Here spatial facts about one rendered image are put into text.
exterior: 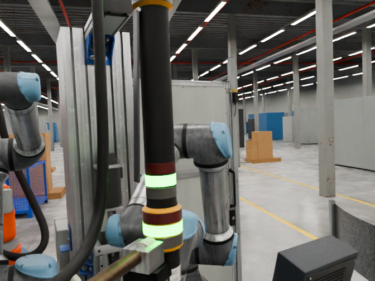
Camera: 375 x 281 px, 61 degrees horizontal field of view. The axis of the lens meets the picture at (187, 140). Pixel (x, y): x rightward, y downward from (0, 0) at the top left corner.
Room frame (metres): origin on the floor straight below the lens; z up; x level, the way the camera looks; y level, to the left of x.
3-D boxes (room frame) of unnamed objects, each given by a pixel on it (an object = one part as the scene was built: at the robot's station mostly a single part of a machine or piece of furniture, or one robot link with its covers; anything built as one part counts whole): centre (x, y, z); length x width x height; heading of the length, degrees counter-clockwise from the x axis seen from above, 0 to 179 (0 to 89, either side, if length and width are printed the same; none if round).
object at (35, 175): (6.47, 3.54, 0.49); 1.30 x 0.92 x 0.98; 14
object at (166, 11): (0.34, 0.03, 1.68); 0.03 x 0.03 x 0.21
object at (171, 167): (0.34, 0.03, 1.62); 0.03 x 0.03 x 0.01
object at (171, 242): (0.34, 0.03, 1.54); 0.04 x 0.04 x 0.01
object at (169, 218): (0.34, 0.03, 1.57); 0.04 x 0.04 x 0.01
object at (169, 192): (0.34, 0.03, 1.59); 0.03 x 0.03 x 0.01
